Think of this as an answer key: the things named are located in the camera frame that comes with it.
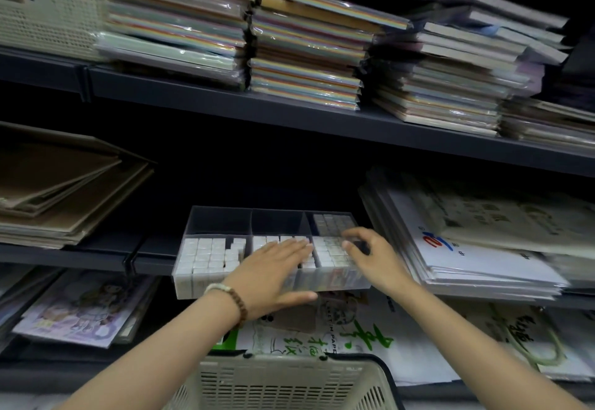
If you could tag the person's right hand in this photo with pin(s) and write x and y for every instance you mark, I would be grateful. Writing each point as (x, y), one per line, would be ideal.
(381, 265)

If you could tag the person's left hand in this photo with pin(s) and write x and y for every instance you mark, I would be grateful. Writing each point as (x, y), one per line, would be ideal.
(269, 279)

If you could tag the clear plastic divided tray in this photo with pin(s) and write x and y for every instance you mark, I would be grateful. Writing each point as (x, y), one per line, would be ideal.
(218, 223)

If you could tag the beige plastic shopping basket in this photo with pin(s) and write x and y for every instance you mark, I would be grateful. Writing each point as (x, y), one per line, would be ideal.
(279, 382)

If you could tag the person's right forearm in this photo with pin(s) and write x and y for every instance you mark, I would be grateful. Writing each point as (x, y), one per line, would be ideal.
(479, 358)

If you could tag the person's left forearm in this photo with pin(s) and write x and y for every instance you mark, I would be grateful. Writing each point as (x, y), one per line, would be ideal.
(148, 363)

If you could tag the white lattice storage basket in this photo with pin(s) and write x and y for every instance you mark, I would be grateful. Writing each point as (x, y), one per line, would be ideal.
(46, 19)

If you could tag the green and white paper pack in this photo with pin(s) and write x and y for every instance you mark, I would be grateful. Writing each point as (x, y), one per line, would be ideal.
(409, 354)

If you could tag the white poster paper stack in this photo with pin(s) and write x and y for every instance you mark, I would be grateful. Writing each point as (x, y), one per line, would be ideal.
(488, 256)

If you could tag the dark metal shelf unit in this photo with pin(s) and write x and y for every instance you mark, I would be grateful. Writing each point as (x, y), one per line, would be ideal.
(279, 117)

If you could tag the purple cartoon cover book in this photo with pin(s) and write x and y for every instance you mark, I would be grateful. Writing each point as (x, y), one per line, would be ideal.
(79, 312)

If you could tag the plastic wrapped paper stack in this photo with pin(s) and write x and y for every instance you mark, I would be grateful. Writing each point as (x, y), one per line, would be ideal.
(548, 126)

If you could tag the brown sketchbook stack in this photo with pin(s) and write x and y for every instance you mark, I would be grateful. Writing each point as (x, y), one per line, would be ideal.
(65, 191)

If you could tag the spiral sketch pad stack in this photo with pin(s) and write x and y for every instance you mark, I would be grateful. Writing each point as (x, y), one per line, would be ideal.
(18, 298)

